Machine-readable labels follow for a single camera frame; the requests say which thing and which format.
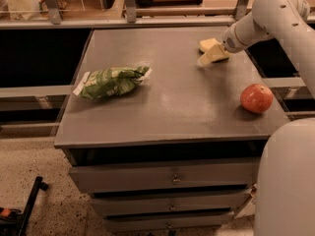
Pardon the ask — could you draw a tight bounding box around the top grey drawer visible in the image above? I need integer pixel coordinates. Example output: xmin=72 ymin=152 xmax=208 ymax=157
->
xmin=69 ymin=157 xmax=260 ymax=193

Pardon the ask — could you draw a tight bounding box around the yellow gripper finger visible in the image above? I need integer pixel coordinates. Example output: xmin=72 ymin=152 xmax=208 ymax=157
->
xmin=197 ymin=43 xmax=229 ymax=66

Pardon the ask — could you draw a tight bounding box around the grey drawer cabinet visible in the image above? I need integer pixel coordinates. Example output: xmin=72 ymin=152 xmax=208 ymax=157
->
xmin=55 ymin=28 xmax=287 ymax=232

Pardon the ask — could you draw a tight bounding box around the yellow sponge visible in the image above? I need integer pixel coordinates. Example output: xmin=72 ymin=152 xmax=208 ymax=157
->
xmin=199 ymin=38 xmax=219 ymax=53

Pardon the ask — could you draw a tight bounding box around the grey drawer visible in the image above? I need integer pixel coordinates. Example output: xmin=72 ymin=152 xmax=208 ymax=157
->
xmin=69 ymin=157 xmax=260 ymax=193
xmin=104 ymin=211 xmax=234 ymax=232
xmin=91 ymin=190 xmax=249 ymax=217

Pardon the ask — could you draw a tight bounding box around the cardboard box on floor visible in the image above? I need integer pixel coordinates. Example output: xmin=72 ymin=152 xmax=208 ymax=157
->
xmin=235 ymin=185 xmax=257 ymax=218

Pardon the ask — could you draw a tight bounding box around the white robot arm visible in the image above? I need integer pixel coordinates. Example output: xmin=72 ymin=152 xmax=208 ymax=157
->
xmin=198 ymin=0 xmax=315 ymax=236

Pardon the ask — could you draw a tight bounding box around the middle grey drawer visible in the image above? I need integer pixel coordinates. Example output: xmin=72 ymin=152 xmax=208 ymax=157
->
xmin=91 ymin=190 xmax=249 ymax=217

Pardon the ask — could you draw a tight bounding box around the bottom grey drawer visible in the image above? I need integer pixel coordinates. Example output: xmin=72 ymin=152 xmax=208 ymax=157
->
xmin=104 ymin=211 xmax=234 ymax=232

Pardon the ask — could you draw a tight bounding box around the red apple on cabinet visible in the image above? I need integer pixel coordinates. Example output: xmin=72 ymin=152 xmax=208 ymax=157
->
xmin=240 ymin=84 xmax=274 ymax=114

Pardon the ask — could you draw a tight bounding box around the black stand on floor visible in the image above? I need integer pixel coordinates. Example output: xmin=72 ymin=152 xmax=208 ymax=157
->
xmin=0 ymin=176 xmax=48 ymax=236

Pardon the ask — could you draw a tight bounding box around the green plastic snack bag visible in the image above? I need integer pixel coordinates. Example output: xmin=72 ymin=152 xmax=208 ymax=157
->
xmin=73 ymin=66 xmax=152 ymax=100

